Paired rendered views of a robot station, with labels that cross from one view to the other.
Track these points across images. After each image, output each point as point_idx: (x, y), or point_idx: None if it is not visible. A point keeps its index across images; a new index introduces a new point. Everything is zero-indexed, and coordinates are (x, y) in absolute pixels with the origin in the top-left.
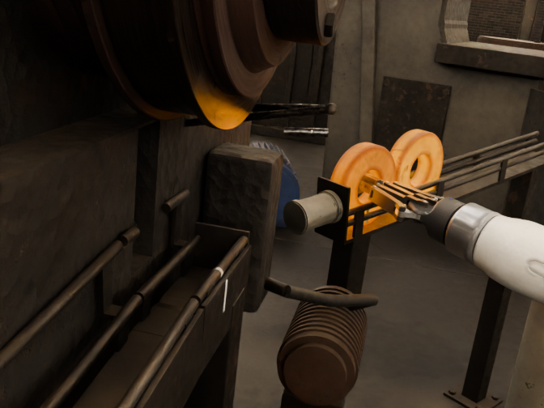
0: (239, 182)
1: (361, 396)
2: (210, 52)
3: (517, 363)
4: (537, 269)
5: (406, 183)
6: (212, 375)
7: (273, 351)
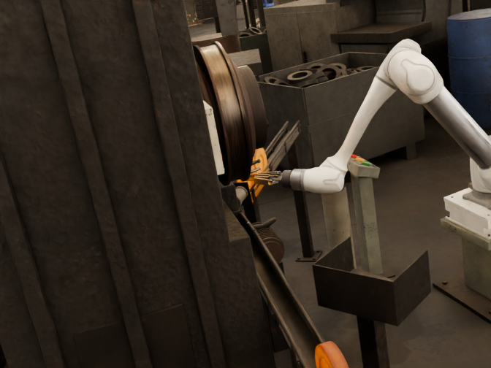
0: (224, 196)
1: None
2: None
3: (326, 224)
4: (326, 182)
5: (259, 170)
6: None
7: None
